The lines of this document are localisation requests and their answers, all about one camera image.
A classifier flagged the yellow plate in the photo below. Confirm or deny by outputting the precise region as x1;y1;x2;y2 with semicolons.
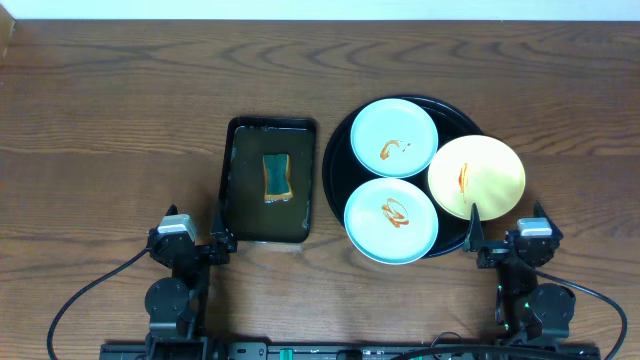
427;135;526;221

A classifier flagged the green and orange sponge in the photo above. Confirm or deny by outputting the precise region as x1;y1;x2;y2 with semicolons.
263;153;294;203

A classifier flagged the light blue plate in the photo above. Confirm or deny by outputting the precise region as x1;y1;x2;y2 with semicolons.
343;178;439;265
350;98;439;178

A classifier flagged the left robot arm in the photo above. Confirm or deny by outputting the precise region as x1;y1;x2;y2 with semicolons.
145;201;237;344

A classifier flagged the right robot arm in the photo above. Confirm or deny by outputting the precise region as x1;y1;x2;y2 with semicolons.
463;204;576;349

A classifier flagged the black rectangular water tray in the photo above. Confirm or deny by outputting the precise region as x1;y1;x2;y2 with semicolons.
218;116;317;244

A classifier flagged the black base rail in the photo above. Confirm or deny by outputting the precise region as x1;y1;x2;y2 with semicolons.
98;340;601;360

